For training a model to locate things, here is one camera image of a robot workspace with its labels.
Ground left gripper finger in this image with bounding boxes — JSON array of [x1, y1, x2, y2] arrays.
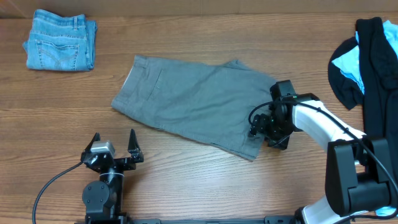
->
[[127, 129, 142, 154], [85, 133, 101, 152]]

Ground grey shorts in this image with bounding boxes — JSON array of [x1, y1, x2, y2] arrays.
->
[[111, 55, 276, 160]]

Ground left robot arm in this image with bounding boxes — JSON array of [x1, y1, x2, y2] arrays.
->
[[81, 129, 144, 224]]

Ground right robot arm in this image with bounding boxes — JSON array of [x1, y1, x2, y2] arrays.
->
[[248, 80, 397, 224]]

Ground light blue shirt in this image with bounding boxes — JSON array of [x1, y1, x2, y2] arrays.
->
[[331, 20, 398, 218]]

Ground folded blue denim jeans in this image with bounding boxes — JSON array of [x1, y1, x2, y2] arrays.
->
[[23, 9, 98, 72]]

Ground black garment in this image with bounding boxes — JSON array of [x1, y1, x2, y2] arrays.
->
[[327, 17, 398, 150]]

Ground left black cable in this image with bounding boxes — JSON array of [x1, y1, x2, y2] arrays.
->
[[32, 161, 85, 224]]

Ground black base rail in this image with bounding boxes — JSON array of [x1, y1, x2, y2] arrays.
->
[[76, 215, 301, 224]]

